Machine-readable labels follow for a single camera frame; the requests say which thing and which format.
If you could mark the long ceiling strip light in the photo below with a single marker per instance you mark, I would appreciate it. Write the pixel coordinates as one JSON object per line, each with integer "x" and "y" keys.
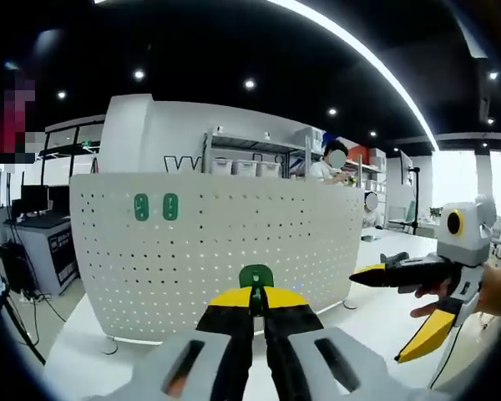
{"x": 380, "y": 67}

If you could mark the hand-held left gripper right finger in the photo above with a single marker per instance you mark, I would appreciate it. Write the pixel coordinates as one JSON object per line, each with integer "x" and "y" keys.
{"x": 288, "y": 355}

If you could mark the black computer tower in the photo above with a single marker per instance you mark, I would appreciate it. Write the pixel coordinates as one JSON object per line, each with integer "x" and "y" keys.
{"x": 16, "y": 269}

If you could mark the dark office desk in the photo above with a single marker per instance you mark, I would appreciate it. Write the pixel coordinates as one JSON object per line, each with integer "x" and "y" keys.
{"x": 58, "y": 250}

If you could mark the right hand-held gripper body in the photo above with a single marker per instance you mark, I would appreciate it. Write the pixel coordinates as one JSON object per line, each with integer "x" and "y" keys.
{"x": 463, "y": 238}

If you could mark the black tripod stand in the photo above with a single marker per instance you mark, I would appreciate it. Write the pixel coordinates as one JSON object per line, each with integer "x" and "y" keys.
{"x": 416, "y": 200}

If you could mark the black desktop monitor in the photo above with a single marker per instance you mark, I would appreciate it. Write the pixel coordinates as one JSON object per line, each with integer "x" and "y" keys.
{"x": 35, "y": 198}

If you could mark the round ceiling spotlights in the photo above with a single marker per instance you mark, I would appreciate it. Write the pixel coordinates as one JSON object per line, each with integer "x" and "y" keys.
{"x": 249, "y": 83}

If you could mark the small flat monitor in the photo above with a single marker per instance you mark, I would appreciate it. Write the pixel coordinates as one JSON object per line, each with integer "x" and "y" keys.
{"x": 406, "y": 167}

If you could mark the white storage bin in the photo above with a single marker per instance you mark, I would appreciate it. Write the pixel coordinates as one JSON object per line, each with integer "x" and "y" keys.
{"x": 222, "y": 167}
{"x": 245, "y": 168}
{"x": 269, "y": 169}

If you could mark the green hook assembly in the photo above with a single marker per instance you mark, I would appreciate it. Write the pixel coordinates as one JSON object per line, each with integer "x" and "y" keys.
{"x": 142, "y": 213}
{"x": 246, "y": 275}
{"x": 170, "y": 213}

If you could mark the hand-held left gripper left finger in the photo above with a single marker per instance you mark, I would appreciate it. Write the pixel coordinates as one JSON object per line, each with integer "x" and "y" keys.
{"x": 229, "y": 355}

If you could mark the metal shelf rack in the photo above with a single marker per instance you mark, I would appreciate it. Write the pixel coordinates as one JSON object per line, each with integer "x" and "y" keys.
{"x": 254, "y": 144}

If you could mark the white perforated mounting plate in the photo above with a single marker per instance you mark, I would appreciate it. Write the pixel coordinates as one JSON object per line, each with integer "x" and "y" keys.
{"x": 234, "y": 242}

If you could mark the potted green plant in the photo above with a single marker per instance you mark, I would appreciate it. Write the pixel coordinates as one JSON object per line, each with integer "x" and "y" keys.
{"x": 436, "y": 212}

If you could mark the ceiling air conditioner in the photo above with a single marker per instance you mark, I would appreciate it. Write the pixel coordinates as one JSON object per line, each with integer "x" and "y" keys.
{"x": 474, "y": 37}

